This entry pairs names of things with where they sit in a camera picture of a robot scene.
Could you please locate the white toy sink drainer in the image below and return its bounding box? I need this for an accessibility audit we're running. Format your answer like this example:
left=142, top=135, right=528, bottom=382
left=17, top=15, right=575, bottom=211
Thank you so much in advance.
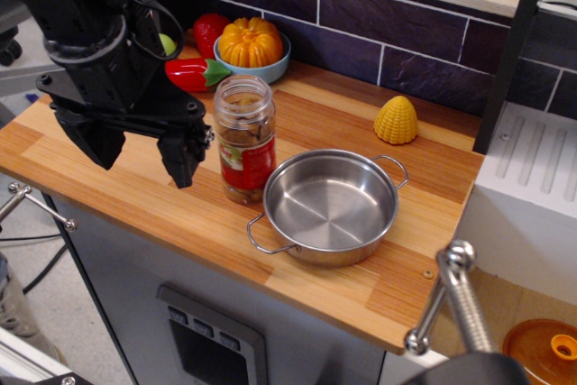
left=476, top=103, right=576, bottom=218

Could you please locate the clear jar of almonds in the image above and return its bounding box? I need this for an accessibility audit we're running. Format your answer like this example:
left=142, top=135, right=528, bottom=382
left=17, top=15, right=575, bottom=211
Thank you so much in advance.
left=213, top=75, right=277, bottom=205

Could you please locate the black floor cable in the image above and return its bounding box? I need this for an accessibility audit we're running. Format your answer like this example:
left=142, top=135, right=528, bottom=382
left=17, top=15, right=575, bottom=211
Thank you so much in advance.
left=0, top=234, right=69, bottom=295

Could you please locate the light blue bowl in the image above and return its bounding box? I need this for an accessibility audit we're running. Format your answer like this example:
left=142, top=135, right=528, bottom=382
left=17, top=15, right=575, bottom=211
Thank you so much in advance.
left=214, top=32, right=292, bottom=84

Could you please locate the grey toy oven panel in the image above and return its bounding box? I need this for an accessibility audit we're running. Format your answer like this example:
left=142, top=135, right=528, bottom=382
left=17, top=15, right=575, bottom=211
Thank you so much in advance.
left=157, top=285, right=269, bottom=384

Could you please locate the silver clamp handle left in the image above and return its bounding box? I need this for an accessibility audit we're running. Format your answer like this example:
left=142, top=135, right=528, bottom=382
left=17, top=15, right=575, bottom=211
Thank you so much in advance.
left=1, top=182, right=78, bottom=232

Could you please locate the orange toy pumpkin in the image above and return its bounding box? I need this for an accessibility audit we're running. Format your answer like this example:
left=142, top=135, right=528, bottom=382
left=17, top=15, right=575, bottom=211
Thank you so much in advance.
left=217, top=17, right=284, bottom=69

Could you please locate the black vertical post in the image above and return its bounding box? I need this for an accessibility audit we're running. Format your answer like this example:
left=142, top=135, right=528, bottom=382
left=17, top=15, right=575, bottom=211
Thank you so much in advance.
left=472, top=0, right=539, bottom=154

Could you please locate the orange plastic lid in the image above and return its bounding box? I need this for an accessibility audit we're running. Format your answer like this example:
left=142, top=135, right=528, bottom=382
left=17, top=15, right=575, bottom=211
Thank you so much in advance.
left=502, top=319, right=576, bottom=384

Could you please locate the green toy apple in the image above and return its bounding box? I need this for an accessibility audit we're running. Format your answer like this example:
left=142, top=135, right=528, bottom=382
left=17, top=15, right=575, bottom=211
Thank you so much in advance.
left=159, top=33, right=177, bottom=56

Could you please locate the stainless steel pot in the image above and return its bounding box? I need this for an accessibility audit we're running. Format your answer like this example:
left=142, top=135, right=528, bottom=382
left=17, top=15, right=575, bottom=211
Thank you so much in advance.
left=248, top=149, right=409, bottom=268

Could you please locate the yellow toy corn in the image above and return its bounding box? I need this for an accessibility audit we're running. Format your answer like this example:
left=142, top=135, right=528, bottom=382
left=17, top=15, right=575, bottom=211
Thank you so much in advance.
left=373, top=96, right=418, bottom=145

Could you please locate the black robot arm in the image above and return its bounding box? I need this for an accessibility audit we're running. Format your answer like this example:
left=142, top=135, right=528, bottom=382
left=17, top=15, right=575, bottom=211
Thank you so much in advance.
left=22, top=0, right=213, bottom=188

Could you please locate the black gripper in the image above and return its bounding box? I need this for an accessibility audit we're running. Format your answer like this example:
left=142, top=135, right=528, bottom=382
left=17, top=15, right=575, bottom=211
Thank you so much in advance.
left=35, top=0, right=212, bottom=188

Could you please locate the office chair base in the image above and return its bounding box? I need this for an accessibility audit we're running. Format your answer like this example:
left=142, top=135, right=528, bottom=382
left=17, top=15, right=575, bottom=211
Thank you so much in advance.
left=0, top=26, right=23, bottom=67

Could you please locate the red toy chili pepper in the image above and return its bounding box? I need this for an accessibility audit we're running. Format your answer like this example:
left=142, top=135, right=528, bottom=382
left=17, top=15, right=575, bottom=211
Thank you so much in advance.
left=164, top=58, right=232, bottom=92

